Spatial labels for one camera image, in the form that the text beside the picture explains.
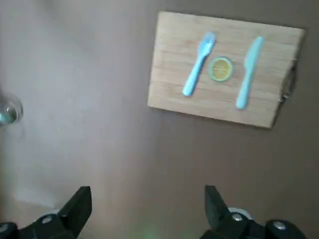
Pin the lemon slice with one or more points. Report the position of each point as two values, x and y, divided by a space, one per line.
221 69

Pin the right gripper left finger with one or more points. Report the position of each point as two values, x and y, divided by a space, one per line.
69 216

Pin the transparent spice bottle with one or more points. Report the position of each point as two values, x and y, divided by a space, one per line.
13 107

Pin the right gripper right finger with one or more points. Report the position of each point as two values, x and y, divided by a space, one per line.
219 219

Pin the blue plastic fork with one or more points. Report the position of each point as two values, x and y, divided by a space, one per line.
198 67

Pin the green plastic knife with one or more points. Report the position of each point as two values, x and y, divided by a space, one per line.
249 72

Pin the wooden cutting board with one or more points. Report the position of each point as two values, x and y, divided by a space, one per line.
174 99

